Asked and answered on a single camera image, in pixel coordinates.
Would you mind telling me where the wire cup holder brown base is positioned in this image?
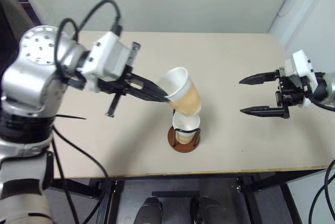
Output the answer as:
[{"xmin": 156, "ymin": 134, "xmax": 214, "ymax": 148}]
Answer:
[{"xmin": 167, "ymin": 108, "xmax": 202, "ymax": 154}]

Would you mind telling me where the black hanging cable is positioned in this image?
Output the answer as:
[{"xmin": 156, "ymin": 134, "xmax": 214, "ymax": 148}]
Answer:
[
  {"xmin": 51, "ymin": 125, "xmax": 111, "ymax": 224},
  {"xmin": 323, "ymin": 158, "xmax": 335, "ymax": 209},
  {"xmin": 50, "ymin": 139, "xmax": 81, "ymax": 224},
  {"xmin": 308, "ymin": 181, "xmax": 328, "ymax": 224}
]

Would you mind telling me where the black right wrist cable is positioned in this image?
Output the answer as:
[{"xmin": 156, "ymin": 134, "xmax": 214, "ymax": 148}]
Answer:
[{"xmin": 304, "ymin": 95, "xmax": 335, "ymax": 112}]

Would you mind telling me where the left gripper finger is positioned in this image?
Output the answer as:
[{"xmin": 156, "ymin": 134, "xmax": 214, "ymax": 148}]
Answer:
[
  {"xmin": 130, "ymin": 73, "xmax": 169, "ymax": 97},
  {"xmin": 122, "ymin": 87, "xmax": 169, "ymax": 103}
]

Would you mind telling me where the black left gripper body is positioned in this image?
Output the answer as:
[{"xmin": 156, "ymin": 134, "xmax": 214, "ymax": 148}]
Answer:
[{"xmin": 97, "ymin": 41, "xmax": 144, "ymax": 118}]

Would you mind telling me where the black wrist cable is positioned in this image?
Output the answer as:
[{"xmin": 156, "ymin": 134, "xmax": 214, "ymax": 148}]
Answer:
[
  {"xmin": 55, "ymin": 0, "xmax": 124, "ymax": 83},
  {"xmin": 304, "ymin": 95, "xmax": 335, "ymax": 112}
]

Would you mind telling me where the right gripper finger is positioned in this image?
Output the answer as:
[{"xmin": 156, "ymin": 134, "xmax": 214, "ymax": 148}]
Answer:
[
  {"xmin": 238, "ymin": 70, "xmax": 281, "ymax": 86},
  {"xmin": 239, "ymin": 103, "xmax": 291, "ymax": 120}
]

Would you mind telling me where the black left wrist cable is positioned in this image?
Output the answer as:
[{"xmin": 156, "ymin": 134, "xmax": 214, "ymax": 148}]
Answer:
[{"xmin": 55, "ymin": 0, "xmax": 124, "ymax": 83}]

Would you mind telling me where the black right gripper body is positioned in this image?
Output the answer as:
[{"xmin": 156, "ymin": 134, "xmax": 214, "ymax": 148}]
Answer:
[{"xmin": 274, "ymin": 68, "xmax": 309, "ymax": 107}]

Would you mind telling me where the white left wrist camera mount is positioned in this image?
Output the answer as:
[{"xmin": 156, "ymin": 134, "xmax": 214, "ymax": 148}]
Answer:
[{"xmin": 84, "ymin": 31, "xmax": 132, "ymax": 93}]

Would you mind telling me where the black zip tie tail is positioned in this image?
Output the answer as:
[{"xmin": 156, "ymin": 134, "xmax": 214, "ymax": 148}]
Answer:
[{"xmin": 55, "ymin": 114, "xmax": 87, "ymax": 120}]

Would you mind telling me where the black metal table frame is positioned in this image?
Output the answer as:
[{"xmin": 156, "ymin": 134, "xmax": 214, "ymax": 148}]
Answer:
[{"xmin": 47, "ymin": 167, "xmax": 329, "ymax": 224}]

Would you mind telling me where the tan white paper cup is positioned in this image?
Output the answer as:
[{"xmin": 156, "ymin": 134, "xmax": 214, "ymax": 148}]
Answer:
[
  {"xmin": 172, "ymin": 112, "xmax": 201, "ymax": 145},
  {"xmin": 157, "ymin": 66, "xmax": 203, "ymax": 117}
]

